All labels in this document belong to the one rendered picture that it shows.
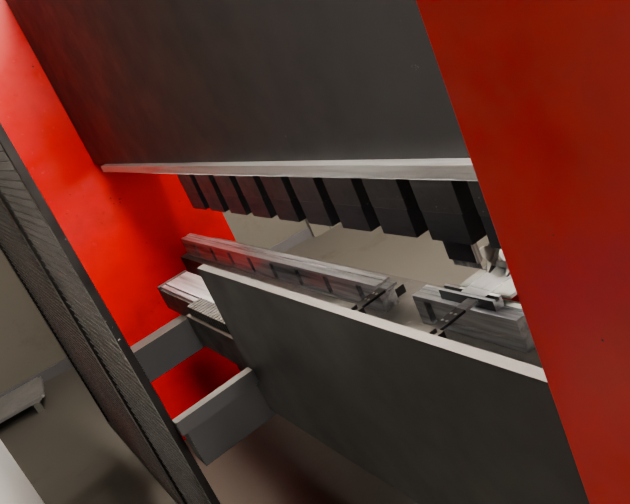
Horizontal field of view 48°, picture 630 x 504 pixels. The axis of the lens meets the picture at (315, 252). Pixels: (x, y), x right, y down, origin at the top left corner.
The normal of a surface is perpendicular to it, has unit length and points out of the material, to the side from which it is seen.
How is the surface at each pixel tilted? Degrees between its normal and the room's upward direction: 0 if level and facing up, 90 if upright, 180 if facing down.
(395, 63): 90
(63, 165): 90
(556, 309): 90
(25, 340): 90
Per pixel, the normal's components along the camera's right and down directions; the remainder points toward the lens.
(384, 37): -0.77, 0.50
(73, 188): 0.51, 0.10
